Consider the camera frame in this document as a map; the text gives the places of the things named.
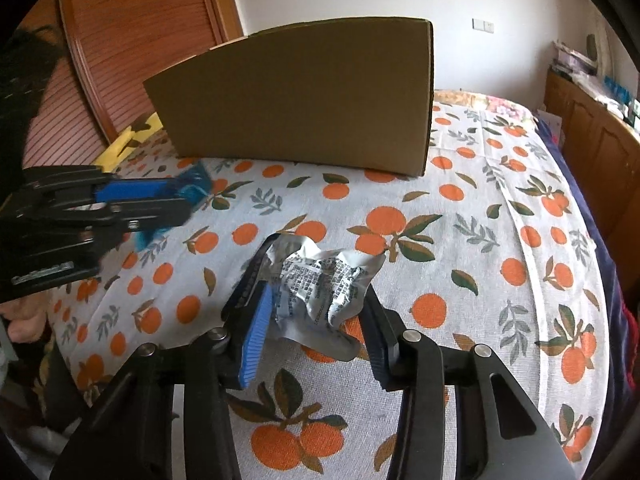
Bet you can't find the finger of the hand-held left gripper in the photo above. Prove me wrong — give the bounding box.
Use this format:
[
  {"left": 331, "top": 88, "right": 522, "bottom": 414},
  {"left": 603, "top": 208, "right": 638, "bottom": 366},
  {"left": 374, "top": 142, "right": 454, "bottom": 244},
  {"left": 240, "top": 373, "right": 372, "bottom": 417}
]
[
  {"left": 95, "top": 172, "right": 211, "bottom": 204},
  {"left": 90, "top": 197, "right": 194, "bottom": 234}
]

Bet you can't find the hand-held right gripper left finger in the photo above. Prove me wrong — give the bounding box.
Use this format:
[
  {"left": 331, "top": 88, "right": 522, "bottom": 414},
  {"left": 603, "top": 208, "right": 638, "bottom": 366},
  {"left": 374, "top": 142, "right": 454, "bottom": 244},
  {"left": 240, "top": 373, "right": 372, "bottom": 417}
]
[{"left": 50, "top": 232, "right": 282, "bottom": 480}]

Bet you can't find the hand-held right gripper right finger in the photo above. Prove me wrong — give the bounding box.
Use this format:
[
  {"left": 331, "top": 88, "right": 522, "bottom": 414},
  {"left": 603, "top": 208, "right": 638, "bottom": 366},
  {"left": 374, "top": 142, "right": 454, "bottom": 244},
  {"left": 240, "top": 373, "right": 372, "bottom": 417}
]
[{"left": 357, "top": 285, "right": 571, "bottom": 480}]

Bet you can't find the blue candy wrapper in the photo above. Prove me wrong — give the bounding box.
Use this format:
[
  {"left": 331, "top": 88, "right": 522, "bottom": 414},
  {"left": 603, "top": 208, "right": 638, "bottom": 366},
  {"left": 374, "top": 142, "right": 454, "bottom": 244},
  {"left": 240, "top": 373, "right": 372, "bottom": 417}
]
[{"left": 132, "top": 160, "right": 213, "bottom": 251}]

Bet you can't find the silver snack packet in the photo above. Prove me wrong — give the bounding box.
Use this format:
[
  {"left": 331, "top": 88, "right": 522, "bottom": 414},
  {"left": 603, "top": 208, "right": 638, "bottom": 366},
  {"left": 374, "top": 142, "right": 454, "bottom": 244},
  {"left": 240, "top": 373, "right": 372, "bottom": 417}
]
[{"left": 267, "top": 234, "right": 386, "bottom": 361}]

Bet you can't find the brown cardboard box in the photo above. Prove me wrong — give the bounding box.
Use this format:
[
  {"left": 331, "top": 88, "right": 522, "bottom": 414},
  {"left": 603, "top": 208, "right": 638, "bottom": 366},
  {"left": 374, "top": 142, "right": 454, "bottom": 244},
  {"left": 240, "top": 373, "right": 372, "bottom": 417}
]
[{"left": 143, "top": 16, "right": 435, "bottom": 178}]

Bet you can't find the person's left hand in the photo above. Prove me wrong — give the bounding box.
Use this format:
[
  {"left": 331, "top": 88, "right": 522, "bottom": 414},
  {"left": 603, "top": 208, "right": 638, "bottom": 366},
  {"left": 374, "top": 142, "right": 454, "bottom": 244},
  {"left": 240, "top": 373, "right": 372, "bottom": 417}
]
[{"left": 0, "top": 300, "right": 51, "bottom": 344}]

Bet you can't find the yellow packet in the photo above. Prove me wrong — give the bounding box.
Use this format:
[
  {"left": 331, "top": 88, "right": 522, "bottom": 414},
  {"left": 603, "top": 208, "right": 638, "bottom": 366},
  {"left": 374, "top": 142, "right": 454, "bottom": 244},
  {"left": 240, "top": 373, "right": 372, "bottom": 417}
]
[{"left": 92, "top": 112, "right": 166, "bottom": 168}]

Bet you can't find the orange-print tablecloth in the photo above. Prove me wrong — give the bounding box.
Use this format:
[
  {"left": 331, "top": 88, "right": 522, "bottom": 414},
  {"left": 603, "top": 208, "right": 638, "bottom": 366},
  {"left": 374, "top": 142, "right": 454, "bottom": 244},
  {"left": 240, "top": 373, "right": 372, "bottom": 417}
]
[{"left": 47, "top": 90, "right": 618, "bottom": 480}]

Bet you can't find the wooden wardrobe door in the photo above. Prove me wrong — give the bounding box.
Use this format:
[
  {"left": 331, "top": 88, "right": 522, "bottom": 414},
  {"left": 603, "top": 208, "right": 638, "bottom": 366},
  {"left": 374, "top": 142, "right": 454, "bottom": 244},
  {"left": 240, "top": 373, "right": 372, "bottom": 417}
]
[{"left": 20, "top": 0, "right": 248, "bottom": 171}]

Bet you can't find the dark blue cloth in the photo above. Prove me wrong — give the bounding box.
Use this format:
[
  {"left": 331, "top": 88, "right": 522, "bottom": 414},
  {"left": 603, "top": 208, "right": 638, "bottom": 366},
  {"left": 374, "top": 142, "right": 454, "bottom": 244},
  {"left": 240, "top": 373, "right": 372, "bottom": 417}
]
[{"left": 550, "top": 125, "right": 640, "bottom": 461}]

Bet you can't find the floral blanket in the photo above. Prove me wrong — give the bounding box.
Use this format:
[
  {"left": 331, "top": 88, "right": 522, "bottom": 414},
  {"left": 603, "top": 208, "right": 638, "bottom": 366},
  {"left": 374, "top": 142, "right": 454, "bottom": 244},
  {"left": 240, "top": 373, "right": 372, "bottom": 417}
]
[{"left": 432, "top": 89, "right": 538, "bottom": 126}]

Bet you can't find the wooden cabinet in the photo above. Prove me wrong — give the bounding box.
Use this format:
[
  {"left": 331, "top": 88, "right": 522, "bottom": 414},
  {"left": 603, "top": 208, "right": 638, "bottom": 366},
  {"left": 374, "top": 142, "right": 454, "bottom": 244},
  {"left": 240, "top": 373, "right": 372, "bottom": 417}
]
[{"left": 542, "top": 67, "right": 640, "bottom": 281}]

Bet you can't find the clutter on cabinet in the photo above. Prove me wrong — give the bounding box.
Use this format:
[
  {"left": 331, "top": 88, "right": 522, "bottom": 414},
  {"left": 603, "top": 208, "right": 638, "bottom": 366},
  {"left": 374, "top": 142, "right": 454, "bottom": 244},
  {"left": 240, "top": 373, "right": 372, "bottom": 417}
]
[{"left": 550, "top": 30, "right": 640, "bottom": 133}]

